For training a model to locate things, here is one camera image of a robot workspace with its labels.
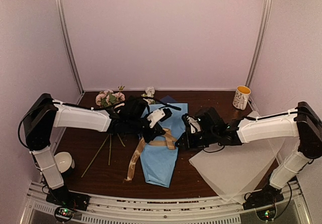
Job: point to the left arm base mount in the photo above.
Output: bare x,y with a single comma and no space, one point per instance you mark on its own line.
67,202

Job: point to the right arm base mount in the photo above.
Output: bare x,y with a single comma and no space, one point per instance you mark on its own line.
263,202

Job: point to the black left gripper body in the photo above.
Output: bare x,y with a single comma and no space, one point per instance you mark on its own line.
135,124

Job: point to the aluminium corner post right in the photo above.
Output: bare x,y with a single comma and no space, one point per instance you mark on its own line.
266,11

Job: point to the white translucent paper sheet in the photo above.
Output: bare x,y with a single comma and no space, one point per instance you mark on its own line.
236,170

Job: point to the aluminium corner post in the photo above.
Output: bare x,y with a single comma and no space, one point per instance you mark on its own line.
266,11
68,46

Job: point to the beige ribbon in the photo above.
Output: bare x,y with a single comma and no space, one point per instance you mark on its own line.
166,140

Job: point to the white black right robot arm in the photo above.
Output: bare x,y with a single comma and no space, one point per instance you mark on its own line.
301,122

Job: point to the white fake flower long stem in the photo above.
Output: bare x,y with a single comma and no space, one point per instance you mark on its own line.
148,95

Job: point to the pink rose bunch with leaves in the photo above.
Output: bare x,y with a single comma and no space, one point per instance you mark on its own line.
106,100

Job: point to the aluminium corner post left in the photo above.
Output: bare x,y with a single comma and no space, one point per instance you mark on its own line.
68,46

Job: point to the aluminium front rail frame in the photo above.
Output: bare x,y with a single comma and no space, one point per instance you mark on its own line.
107,209

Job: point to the white floral mug yellow inside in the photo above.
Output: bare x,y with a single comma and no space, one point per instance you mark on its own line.
241,97

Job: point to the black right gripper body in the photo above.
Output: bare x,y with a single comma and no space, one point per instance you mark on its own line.
209,138

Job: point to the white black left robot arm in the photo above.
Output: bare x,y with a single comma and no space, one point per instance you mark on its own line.
48,113

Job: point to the blue wrapping paper sheet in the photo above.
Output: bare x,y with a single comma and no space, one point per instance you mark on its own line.
158,162

